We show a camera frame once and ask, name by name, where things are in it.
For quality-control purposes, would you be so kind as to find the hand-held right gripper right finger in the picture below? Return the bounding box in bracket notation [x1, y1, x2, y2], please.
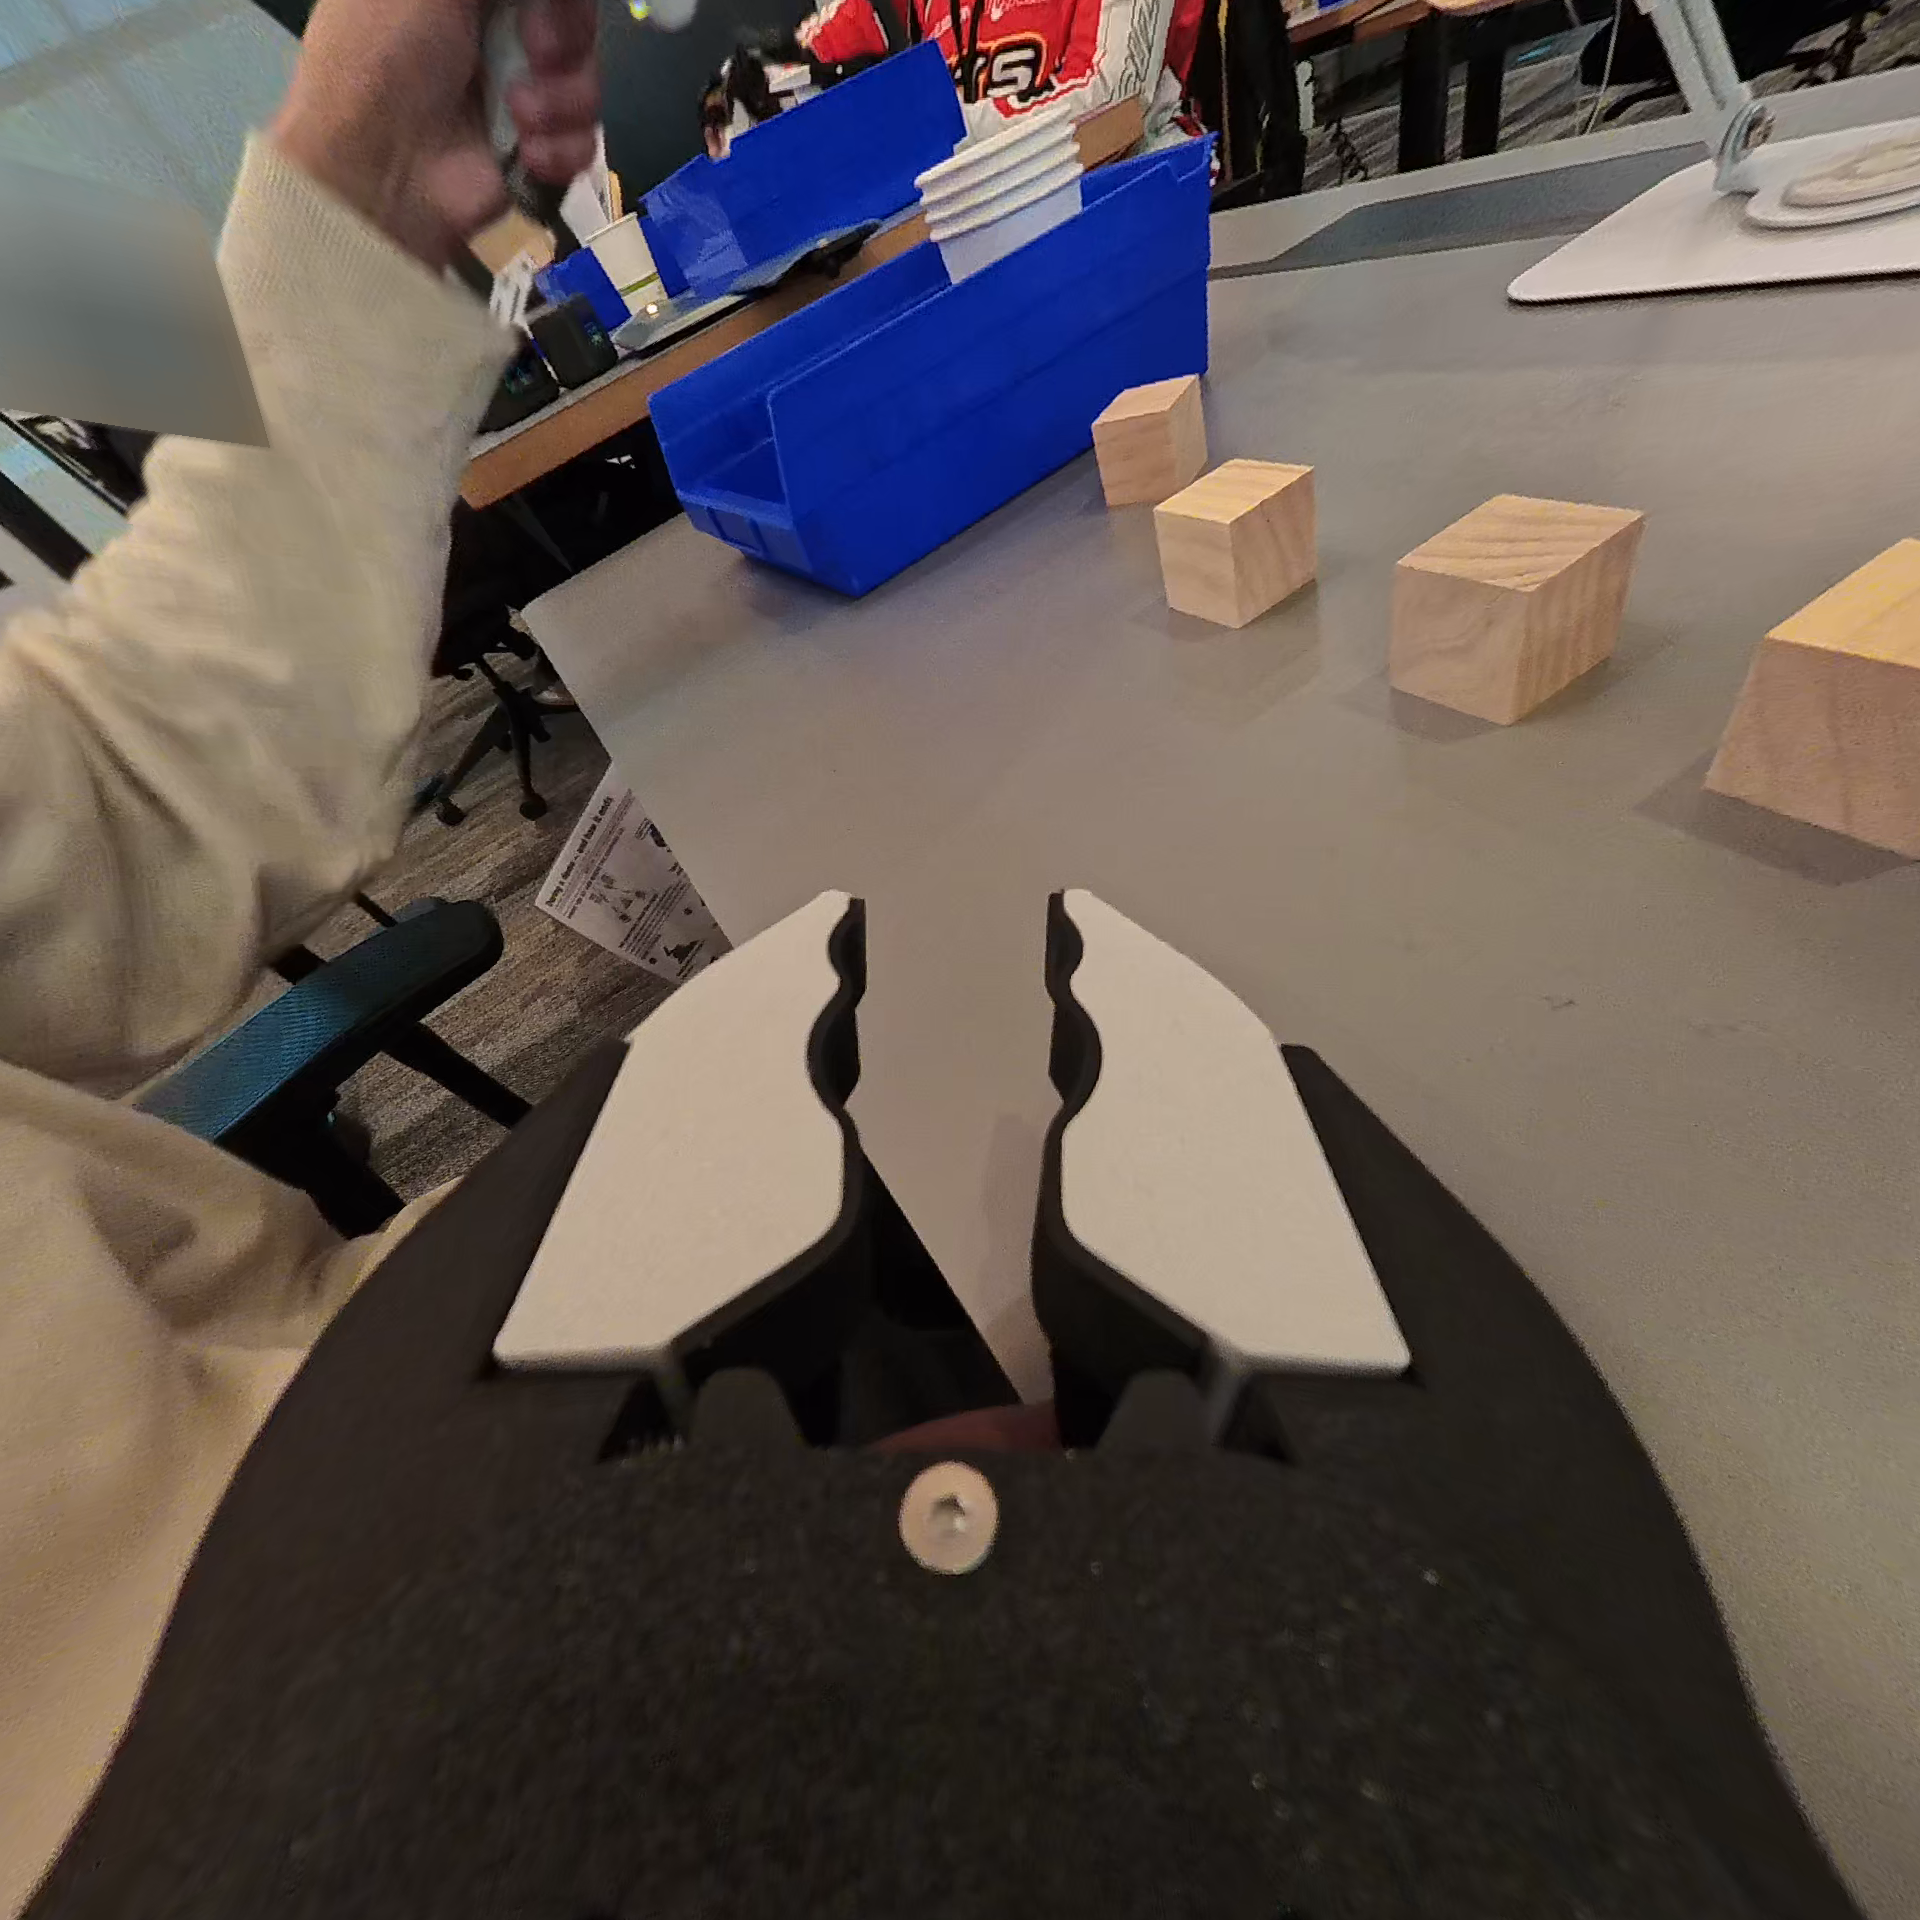
[1031, 886, 1416, 1378]

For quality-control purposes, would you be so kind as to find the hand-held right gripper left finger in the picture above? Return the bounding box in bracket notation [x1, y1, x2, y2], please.
[492, 886, 876, 1374]

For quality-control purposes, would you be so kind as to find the stack of white paper cups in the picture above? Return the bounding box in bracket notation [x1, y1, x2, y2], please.
[920, 154, 1087, 287]

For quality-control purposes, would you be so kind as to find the person's left forearm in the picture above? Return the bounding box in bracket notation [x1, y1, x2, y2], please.
[0, 132, 519, 1096]

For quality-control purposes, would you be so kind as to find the person's left hand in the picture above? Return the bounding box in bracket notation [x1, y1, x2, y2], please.
[271, 0, 606, 279]

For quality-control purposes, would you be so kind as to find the small blue plastic bin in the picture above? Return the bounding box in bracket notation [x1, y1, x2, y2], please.
[534, 246, 634, 336]

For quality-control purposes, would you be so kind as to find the printed paper sheet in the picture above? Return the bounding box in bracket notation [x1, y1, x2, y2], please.
[535, 761, 735, 988]

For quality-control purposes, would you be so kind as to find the long blue plastic bin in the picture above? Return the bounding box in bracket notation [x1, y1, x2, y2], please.
[638, 40, 970, 297]

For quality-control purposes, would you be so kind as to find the black tablet device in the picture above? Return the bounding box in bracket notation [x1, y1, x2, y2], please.
[614, 221, 890, 357]

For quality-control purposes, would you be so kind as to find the wood-edged neighbouring table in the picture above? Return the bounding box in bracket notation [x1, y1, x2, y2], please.
[457, 95, 1151, 512]

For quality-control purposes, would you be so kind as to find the black office chair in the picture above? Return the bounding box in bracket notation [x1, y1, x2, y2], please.
[135, 896, 530, 1239]

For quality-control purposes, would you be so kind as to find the black swivel chair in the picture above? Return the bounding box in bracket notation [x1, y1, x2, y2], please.
[427, 502, 594, 828]

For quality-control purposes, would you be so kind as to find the wooden cube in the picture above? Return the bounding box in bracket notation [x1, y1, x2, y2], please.
[1703, 536, 1920, 862]
[1090, 373, 1211, 509]
[1152, 460, 1322, 630]
[1388, 493, 1648, 728]

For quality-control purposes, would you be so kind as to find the person's cream sweater torso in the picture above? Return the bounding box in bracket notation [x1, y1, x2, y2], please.
[0, 1049, 466, 1892]

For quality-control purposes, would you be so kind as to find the white document stand wooden board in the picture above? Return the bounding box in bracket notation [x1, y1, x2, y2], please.
[1506, 0, 1920, 308]

